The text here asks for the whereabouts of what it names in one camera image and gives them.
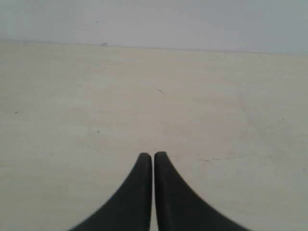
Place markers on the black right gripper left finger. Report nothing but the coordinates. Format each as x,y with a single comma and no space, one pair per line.
129,208

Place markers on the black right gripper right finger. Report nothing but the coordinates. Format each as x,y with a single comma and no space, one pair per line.
179,208

